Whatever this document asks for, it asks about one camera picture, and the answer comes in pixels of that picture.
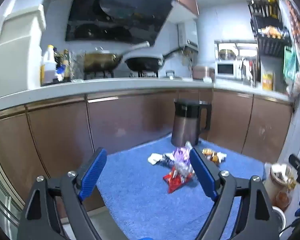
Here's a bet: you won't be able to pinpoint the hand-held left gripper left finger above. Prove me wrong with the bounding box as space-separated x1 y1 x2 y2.
17 147 108 240

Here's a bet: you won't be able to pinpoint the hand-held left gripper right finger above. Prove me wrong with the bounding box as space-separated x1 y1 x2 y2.
189 147 280 240

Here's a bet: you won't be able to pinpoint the yellow snack wrapper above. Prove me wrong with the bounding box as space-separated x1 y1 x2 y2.
202 148 220 164

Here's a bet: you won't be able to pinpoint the purple cup lid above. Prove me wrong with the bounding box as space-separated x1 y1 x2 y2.
173 147 191 167

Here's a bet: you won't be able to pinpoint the red snack wrapper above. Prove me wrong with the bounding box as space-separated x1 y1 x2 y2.
163 166 195 194

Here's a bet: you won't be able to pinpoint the brown trash bin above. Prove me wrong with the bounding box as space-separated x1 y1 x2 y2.
264 163 298 212

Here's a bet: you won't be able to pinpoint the blue towel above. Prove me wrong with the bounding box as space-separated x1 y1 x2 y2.
96 133 265 240

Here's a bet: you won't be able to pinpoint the brown electric kettle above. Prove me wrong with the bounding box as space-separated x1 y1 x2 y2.
171 99 212 147

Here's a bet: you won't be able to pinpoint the white round container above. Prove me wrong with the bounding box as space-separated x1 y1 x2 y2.
272 206 287 238

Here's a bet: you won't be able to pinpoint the brown kitchen base cabinets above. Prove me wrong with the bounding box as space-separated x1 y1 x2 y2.
0 89 294 220

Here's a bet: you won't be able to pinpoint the white plastic bag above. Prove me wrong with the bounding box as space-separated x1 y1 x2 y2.
286 80 300 97

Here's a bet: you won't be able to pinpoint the white kitchen countertop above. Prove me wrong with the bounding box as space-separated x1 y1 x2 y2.
0 76 295 113

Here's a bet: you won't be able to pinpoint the yellow dish soap bottle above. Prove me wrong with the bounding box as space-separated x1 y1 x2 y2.
262 72 275 91

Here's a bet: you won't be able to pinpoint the gas stove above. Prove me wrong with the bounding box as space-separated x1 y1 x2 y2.
84 70 160 79

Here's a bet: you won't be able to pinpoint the brown rice cooker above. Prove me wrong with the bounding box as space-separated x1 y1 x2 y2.
192 65 215 80

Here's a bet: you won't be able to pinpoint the green plastic basket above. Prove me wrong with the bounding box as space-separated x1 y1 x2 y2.
283 46 297 80

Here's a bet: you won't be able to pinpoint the metal faucet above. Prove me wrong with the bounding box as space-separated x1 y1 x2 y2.
249 61 257 88

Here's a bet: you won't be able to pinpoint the white microwave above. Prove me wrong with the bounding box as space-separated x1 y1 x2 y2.
216 61 238 78

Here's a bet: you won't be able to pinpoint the blue packet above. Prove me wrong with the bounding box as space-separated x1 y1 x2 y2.
55 65 67 80

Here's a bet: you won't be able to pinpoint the clear textured glass jar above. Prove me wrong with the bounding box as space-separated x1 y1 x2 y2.
70 52 85 80

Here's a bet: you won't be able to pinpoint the dark sauce bottle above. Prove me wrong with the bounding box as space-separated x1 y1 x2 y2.
62 49 71 81

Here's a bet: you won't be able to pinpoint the gold wok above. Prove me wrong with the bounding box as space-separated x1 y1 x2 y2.
84 41 150 72

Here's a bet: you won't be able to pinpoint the white bottle yellow cap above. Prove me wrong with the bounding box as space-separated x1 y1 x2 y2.
41 44 57 85

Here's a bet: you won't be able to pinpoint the black frying pan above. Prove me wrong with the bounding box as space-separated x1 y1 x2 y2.
124 47 184 72

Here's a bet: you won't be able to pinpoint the metal pot with lid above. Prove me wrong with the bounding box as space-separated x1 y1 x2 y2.
219 49 237 60

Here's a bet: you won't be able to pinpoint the black dish rack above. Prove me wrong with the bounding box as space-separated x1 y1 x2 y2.
247 0 293 58

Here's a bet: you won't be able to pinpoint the floral apron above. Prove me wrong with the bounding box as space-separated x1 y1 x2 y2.
285 0 300 98

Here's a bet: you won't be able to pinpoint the white water heater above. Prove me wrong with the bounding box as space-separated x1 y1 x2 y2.
177 21 198 52

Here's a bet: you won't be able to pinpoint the orange packet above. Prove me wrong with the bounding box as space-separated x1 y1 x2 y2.
261 26 282 37

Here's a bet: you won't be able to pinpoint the white boxy appliance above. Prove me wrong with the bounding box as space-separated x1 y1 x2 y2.
0 4 47 100

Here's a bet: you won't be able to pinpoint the black range hood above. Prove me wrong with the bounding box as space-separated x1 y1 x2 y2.
65 0 178 48

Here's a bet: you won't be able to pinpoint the yellow container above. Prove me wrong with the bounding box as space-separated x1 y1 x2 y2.
265 0 277 18

